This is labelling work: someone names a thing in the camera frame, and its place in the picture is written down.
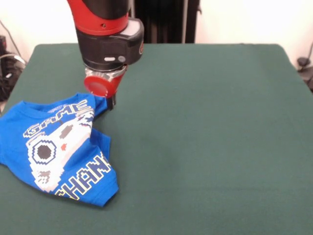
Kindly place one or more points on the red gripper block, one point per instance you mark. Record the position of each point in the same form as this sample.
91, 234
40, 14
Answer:
100, 85

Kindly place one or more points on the blue printed t-shirt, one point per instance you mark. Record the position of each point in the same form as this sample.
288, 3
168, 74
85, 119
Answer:
61, 151

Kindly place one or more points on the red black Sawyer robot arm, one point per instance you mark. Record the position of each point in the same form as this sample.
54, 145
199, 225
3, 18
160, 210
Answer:
105, 31

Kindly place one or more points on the black equipment pile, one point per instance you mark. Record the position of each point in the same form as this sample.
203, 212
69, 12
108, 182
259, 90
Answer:
8, 76

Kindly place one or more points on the dark green table cloth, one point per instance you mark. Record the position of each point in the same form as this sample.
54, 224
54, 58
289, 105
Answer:
220, 147

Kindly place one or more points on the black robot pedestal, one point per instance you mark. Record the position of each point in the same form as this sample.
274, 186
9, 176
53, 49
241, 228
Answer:
168, 22

